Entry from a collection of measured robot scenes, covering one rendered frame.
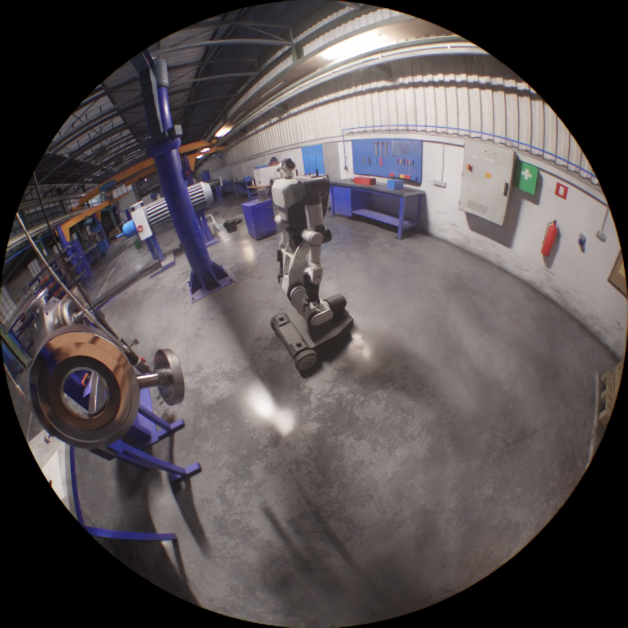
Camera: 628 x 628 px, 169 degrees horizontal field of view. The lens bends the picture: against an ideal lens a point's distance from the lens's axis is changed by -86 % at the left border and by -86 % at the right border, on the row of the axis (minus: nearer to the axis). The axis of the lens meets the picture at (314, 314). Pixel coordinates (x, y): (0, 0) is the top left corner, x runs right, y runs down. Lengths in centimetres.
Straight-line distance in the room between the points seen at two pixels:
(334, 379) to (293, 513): 106
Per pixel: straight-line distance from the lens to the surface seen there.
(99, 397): 138
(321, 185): 112
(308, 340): 175
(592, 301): 436
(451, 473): 167
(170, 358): 74
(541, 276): 414
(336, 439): 153
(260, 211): 426
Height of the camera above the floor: 149
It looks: 42 degrees down
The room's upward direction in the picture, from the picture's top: 8 degrees counter-clockwise
